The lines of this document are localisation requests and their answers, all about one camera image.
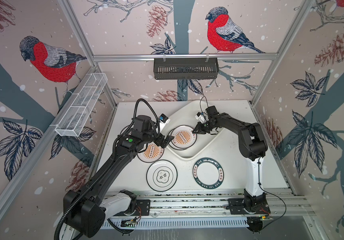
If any white plastic bin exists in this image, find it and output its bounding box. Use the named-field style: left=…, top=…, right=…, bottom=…
left=162, top=100, right=223, bottom=161

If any black rim flower plate front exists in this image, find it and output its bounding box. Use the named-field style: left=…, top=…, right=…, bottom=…
left=146, top=160, right=178, bottom=192

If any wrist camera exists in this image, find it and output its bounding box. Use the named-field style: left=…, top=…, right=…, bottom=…
left=159, top=114, right=170, bottom=126
left=196, top=106, right=219, bottom=124

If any aluminium rail base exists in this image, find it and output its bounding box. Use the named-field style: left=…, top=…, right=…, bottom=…
left=138, top=189, right=316, bottom=218

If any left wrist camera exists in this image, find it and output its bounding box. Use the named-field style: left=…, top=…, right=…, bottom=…
left=159, top=114, right=170, bottom=126

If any black rim flower plate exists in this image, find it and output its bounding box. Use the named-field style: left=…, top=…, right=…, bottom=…
left=146, top=160, right=178, bottom=192
left=168, top=130, right=181, bottom=150

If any black wire wall basket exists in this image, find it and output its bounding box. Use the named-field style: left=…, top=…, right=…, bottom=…
left=154, top=58, right=219, bottom=80

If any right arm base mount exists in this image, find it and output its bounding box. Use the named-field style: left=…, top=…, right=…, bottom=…
left=226, top=198, right=271, bottom=216

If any orange sunburst plate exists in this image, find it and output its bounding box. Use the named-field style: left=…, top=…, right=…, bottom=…
left=171, top=125, right=197, bottom=150
left=137, top=143, right=164, bottom=163

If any black cable right base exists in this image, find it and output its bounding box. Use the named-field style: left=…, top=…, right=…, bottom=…
left=257, top=185, right=287, bottom=232

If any white mesh wall shelf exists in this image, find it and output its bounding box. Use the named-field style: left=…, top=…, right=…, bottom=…
left=55, top=73, right=108, bottom=137

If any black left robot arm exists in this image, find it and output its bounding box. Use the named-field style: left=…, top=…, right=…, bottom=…
left=54, top=114, right=173, bottom=240

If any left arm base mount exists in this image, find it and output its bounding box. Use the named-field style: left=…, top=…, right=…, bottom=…
left=114, top=200, right=151, bottom=217

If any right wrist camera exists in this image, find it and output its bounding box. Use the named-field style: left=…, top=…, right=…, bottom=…
left=196, top=106, right=219, bottom=124

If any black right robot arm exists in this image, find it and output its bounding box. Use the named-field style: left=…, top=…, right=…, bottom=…
left=193, top=113, right=268, bottom=213

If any green rim plate front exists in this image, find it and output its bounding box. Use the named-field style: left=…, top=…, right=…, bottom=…
left=193, top=158, right=224, bottom=190

